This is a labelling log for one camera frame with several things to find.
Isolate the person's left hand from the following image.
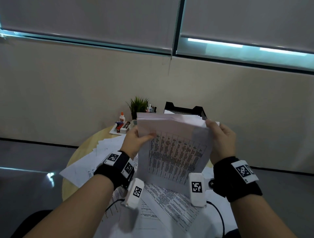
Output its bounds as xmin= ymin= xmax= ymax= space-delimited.
xmin=119 ymin=126 xmax=157 ymax=160

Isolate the person's right hand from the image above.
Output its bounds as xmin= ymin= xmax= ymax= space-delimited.
xmin=205 ymin=119 xmax=237 ymax=166

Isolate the black mesh paper tray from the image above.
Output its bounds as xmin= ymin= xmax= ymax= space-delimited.
xmin=163 ymin=102 xmax=208 ymax=121

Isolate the pile of printed papers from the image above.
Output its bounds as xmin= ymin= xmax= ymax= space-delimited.
xmin=59 ymin=133 xmax=238 ymax=238

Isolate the person's right forearm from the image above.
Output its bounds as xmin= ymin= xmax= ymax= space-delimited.
xmin=230 ymin=189 xmax=297 ymax=238

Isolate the person's left forearm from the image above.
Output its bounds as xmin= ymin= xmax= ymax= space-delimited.
xmin=24 ymin=174 xmax=114 ymax=238

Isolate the white tray with stapler items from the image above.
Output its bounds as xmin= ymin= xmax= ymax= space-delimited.
xmin=109 ymin=124 xmax=129 ymax=136

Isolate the black right wrist band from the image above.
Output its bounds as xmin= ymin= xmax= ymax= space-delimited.
xmin=213 ymin=156 xmax=263 ymax=203

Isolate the green potted plant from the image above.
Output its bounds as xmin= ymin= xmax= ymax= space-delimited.
xmin=126 ymin=96 xmax=149 ymax=120

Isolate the round wooden table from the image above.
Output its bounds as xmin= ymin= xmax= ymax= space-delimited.
xmin=61 ymin=126 xmax=214 ymax=201

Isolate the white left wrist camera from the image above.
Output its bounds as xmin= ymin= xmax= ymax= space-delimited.
xmin=121 ymin=178 xmax=145 ymax=210

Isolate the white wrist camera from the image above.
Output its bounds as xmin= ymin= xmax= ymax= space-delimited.
xmin=121 ymin=178 xmax=145 ymax=210
xmin=188 ymin=173 xmax=207 ymax=208

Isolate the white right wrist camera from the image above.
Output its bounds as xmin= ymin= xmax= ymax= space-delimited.
xmin=188 ymin=173 xmax=207 ymax=208

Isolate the black left camera cable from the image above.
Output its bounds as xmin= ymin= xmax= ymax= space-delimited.
xmin=105 ymin=198 xmax=125 ymax=213

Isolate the black camera cable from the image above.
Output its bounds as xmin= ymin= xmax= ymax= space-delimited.
xmin=105 ymin=198 xmax=125 ymax=213
xmin=206 ymin=201 xmax=226 ymax=238

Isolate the black right camera cable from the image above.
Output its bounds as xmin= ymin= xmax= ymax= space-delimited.
xmin=206 ymin=201 xmax=226 ymax=238

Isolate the window with black frame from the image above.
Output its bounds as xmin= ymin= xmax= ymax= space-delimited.
xmin=0 ymin=0 xmax=314 ymax=75

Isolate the blind pull chain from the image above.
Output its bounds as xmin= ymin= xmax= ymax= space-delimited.
xmin=167 ymin=0 xmax=183 ymax=76

